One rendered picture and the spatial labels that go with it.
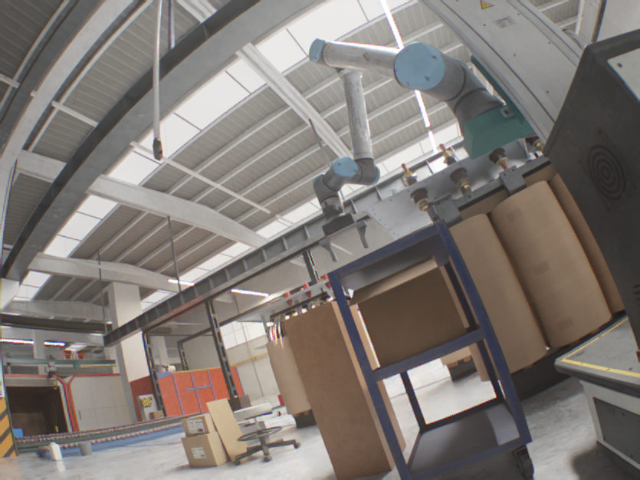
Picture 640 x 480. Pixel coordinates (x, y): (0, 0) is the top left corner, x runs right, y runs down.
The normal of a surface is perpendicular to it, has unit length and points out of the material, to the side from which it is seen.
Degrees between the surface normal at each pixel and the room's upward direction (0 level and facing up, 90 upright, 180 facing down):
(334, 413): 90
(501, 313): 90
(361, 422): 90
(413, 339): 90
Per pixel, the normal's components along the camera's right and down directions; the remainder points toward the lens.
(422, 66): -0.76, 0.09
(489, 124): -0.33, -0.26
